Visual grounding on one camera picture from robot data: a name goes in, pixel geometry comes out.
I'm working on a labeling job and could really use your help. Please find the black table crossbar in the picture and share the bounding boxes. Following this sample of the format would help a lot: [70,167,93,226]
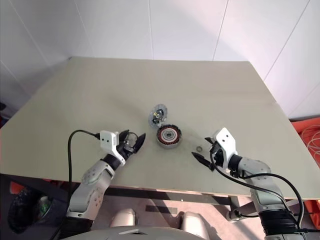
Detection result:
[104,186,251,201]

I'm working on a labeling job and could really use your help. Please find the round motor stator copper windings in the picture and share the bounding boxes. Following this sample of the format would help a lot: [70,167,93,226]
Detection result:
[156,125,185,149]

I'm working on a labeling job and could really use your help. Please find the orange fabric sheet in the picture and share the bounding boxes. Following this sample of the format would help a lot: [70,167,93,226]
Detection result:
[289,119,320,235]
[9,178,67,196]

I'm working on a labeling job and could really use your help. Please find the green labelled bottle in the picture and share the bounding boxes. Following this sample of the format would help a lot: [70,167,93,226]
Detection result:
[37,196,52,216]

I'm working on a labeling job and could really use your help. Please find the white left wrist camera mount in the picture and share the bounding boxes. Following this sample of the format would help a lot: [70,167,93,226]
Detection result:
[99,129,127,166]

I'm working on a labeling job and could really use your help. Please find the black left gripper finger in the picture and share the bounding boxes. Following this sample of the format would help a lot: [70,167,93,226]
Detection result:
[118,129,131,142]
[133,133,147,154]

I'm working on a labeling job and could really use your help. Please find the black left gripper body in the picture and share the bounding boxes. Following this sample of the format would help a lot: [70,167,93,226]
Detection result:
[116,134,138,161]

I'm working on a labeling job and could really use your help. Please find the silver robot torso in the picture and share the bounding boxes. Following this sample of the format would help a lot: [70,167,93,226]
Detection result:
[59,226,201,240]

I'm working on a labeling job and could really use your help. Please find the metal table leg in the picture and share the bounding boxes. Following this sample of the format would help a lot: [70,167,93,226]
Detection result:
[225,194,261,224]

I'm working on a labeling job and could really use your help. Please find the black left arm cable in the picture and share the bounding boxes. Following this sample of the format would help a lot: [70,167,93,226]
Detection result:
[67,129,101,193]

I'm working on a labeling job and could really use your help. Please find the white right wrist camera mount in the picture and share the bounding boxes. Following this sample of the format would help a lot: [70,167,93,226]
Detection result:
[215,127,239,174]

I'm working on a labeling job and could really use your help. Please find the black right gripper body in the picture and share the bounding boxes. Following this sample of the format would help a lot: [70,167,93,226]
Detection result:
[209,142,226,168]

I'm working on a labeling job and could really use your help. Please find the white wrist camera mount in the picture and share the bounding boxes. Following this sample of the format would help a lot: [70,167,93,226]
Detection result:
[99,129,127,166]
[215,127,239,174]

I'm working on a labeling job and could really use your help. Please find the white cable coil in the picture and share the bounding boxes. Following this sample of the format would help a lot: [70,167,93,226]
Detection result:
[301,124,320,167]

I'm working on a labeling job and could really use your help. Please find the round silver motor cover plate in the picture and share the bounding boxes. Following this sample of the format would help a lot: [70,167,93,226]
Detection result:
[147,103,169,129]

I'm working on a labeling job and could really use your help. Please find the black mesh bag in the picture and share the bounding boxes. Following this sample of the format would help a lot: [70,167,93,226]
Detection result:
[6,188,42,235]

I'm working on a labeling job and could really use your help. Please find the grey rounded shell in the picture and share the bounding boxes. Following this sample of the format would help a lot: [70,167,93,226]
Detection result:
[109,209,138,228]
[180,211,209,240]

